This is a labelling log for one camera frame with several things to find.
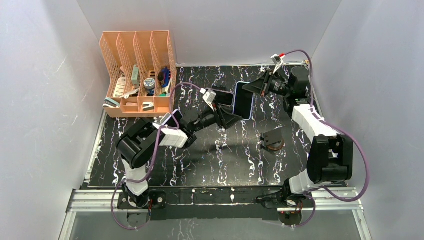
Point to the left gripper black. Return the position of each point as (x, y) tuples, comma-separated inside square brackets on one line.
[(224, 118)]

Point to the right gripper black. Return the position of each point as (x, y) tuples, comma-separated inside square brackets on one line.
[(257, 86)]

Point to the phone with blue case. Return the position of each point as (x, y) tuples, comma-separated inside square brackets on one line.
[(243, 101)]

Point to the phone with pink case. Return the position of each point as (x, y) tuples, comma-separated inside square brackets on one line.
[(222, 97)]

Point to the phone with purple case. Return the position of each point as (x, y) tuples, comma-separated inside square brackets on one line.
[(176, 116)]

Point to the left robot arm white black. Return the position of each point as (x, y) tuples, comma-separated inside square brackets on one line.
[(140, 144)]

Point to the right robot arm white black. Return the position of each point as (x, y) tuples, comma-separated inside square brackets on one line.
[(330, 159)]

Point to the grey stand on wooden base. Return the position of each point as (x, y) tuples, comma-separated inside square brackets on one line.
[(272, 140)]

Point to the blue black tool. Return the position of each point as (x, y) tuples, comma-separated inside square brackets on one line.
[(164, 77)]

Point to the white stapler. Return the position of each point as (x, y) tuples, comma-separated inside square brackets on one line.
[(148, 106)]

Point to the round blue white tape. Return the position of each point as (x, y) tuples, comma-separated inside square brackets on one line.
[(149, 83)]

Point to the green white box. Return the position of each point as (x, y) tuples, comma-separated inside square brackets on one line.
[(135, 77)]

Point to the orange plastic file organizer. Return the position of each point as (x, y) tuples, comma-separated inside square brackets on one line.
[(142, 70)]

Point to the white label tag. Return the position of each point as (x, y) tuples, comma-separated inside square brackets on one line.
[(120, 86)]

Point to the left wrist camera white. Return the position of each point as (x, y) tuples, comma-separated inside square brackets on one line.
[(208, 96)]

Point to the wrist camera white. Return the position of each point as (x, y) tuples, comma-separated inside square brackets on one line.
[(208, 96), (277, 59)]

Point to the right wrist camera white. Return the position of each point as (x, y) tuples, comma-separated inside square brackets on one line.
[(277, 59)]

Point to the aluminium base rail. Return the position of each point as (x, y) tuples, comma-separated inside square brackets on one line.
[(166, 203)]

